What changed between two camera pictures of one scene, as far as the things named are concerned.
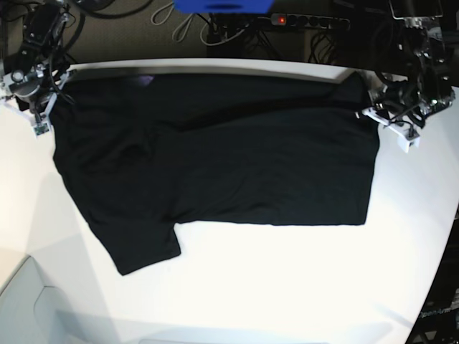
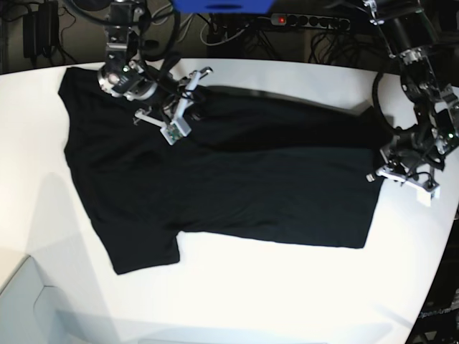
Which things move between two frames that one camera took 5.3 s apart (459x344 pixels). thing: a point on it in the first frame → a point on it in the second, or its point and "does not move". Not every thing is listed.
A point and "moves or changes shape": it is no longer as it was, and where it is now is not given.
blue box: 223,6 does not move
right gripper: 401,99 → 411,158
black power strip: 332,23 does not move
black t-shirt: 138,155 moves or changes shape
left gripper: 36,88 → 175,98
